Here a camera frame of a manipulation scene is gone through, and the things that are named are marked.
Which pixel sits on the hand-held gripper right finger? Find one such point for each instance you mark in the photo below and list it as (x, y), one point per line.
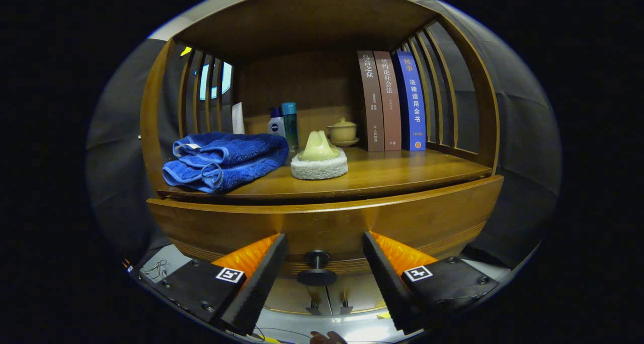
(390, 288)

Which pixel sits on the wooden countertop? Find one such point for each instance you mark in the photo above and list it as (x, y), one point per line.
(402, 170)

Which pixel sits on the white bottle with blue label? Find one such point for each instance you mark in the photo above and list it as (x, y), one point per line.
(276, 126)

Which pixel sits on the white tube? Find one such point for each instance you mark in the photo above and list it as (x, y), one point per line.
(238, 118)

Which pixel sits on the beige lidded teacup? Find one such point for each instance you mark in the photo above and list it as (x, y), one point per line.
(343, 132)

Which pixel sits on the wooden cabinet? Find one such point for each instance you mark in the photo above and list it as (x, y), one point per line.
(302, 22)

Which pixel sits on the blue book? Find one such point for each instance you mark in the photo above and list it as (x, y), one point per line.
(412, 102)

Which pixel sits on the wooden cabinet door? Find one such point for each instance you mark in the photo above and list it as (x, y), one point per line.
(357, 293)
(297, 296)

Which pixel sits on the dark brown book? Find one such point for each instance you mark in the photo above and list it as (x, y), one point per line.
(371, 102)

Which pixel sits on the wooden drawer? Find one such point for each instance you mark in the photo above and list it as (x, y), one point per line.
(327, 223)

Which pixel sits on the reddish brown book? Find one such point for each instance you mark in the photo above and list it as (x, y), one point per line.
(388, 102)

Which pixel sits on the teal bottle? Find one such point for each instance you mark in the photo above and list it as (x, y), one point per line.
(290, 125)

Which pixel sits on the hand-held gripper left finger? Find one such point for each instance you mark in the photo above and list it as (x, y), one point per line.
(259, 288)

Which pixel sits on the blue towel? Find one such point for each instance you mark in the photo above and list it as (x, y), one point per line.
(226, 163)

